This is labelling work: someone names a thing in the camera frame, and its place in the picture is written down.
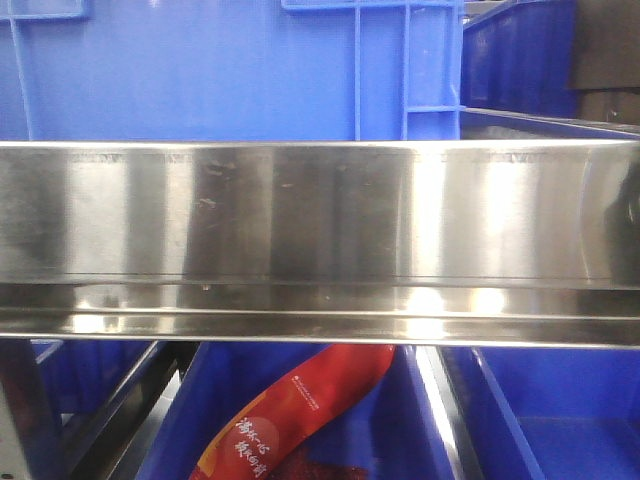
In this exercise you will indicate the blue bin upper right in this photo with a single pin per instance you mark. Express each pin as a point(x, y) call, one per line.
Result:
point(517, 57)

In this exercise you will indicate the red snack bag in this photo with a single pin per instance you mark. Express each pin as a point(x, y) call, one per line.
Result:
point(278, 420)

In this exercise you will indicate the blue bin lower right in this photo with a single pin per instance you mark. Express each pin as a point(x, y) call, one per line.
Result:
point(535, 413)

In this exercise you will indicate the blue bin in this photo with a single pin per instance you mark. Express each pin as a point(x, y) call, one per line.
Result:
point(517, 57)
point(535, 413)
point(390, 434)

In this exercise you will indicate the stainless steel shelf rail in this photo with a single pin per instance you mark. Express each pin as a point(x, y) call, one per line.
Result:
point(490, 242)

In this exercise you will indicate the blue bin lower middle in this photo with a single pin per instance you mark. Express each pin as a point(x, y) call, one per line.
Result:
point(390, 434)

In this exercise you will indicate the large blue bin upper shelf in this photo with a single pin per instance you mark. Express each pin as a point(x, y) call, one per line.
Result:
point(230, 70)

